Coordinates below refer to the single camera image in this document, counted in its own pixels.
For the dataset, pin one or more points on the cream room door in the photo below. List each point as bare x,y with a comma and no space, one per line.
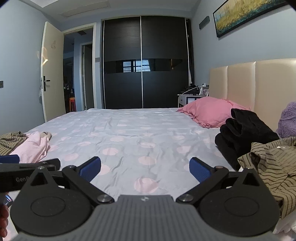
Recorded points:
53,81

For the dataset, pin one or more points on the olive striped collared shirt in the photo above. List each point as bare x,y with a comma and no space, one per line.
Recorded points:
272,166

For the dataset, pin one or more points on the pink garment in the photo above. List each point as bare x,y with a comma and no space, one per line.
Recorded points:
30,148

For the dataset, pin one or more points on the small photo frame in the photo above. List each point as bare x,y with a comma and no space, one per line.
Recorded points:
204,91

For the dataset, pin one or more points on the dark wall-mounted box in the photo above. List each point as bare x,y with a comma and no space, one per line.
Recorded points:
204,22

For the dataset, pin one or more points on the black sliding door wardrobe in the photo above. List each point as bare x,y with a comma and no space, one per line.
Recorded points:
122,88

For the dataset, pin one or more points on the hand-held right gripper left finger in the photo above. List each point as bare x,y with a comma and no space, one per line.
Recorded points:
90,170

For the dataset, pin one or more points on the white nightstand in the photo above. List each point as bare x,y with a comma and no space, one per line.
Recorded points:
182,100

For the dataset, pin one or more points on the black garment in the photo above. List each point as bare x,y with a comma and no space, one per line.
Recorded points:
242,134

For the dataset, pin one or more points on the framed landscape painting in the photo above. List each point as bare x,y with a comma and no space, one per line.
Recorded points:
242,14

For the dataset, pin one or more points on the olive striped garment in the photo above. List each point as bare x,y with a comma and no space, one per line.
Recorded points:
9,141

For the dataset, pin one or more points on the person's left hand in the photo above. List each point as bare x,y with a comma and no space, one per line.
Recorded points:
3,219

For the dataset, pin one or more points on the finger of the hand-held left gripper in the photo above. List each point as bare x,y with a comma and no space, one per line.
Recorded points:
49,163
9,159

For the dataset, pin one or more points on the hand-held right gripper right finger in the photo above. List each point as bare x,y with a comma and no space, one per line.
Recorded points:
199,170

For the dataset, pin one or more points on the bed with polka dot sheet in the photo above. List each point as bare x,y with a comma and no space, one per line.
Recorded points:
138,129

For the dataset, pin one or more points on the cream padded headboard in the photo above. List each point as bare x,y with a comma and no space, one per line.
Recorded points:
242,83

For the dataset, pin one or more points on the purple fuzzy blanket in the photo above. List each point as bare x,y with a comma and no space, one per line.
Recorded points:
289,122

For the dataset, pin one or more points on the pink pillow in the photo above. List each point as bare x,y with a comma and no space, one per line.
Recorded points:
208,111

